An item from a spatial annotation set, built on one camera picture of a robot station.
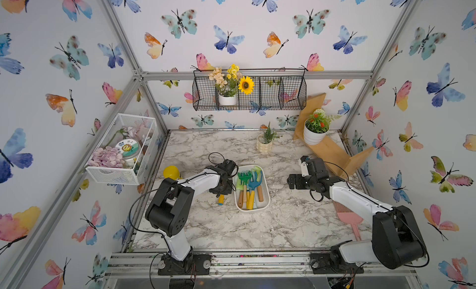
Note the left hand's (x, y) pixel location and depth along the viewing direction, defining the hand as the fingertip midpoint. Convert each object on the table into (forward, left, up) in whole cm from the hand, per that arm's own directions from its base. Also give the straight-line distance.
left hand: (226, 188), depth 94 cm
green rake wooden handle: (+6, -10, 0) cm, 12 cm away
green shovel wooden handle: (+8, -17, +4) cm, 19 cm away
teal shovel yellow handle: (0, -13, +1) cm, 13 cm away
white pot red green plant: (+22, -46, +21) cm, 55 cm away
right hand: (+1, -35, +7) cm, 36 cm away
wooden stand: (+19, -58, +4) cm, 61 cm away
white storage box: (-9, -17, 0) cm, 19 cm away
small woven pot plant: (+26, -22, +6) cm, 35 cm away
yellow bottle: (+5, +26, +9) cm, 28 cm away
